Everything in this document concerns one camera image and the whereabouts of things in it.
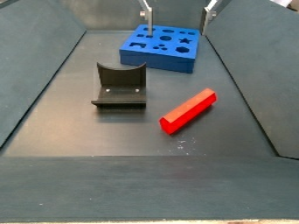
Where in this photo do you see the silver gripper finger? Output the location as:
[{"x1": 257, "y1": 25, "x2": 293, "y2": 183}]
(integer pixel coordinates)
[
  {"x1": 138, "y1": 0, "x2": 154, "y2": 36},
  {"x1": 200, "y1": 0, "x2": 220, "y2": 34}
]

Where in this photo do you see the red hexagonal prism block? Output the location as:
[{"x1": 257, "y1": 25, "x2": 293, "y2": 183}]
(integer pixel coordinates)
[{"x1": 159, "y1": 88, "x2": 218, "y2": 135}]

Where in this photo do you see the blue foam shape-sorter board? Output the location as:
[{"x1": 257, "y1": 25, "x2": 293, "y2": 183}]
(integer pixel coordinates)
[{"x1": 119, "y1": 24, "x2": 200, "y2": 74}]

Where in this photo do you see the black curved cradle stand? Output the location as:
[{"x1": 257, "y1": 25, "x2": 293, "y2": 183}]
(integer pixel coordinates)
[{"x1": 91, "y1": 64, "x2": 147, "y2": 108}]

